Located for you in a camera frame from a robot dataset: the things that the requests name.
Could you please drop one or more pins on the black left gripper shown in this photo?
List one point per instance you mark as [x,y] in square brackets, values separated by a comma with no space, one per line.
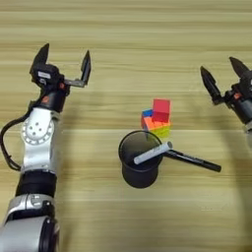
[52,98]

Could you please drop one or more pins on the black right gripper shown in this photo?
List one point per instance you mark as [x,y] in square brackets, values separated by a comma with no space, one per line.
[242,108]

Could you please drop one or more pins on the red cube block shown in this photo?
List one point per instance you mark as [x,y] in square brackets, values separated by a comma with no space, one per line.
[161,110]

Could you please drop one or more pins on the multicolour puzzle cube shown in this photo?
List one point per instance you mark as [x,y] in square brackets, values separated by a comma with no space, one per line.
[152,126]

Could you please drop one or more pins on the black marker pen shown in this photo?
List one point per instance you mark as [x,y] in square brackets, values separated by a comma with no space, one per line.
[193,160]

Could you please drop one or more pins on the black mesh pen cup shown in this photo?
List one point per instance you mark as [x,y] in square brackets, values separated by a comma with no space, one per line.
[139,174]

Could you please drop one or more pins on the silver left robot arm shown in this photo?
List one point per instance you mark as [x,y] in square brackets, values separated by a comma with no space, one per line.
[37,144]

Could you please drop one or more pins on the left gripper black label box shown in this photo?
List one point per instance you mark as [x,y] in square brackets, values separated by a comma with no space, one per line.
[44,74]

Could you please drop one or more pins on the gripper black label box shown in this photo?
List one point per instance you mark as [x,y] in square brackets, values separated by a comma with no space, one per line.
[246,83]
[44,74]

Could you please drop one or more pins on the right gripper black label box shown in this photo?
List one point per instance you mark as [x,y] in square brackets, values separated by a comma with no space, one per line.
[246,83]

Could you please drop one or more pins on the grey marker pen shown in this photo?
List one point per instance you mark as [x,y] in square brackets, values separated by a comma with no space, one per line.
[152,153]

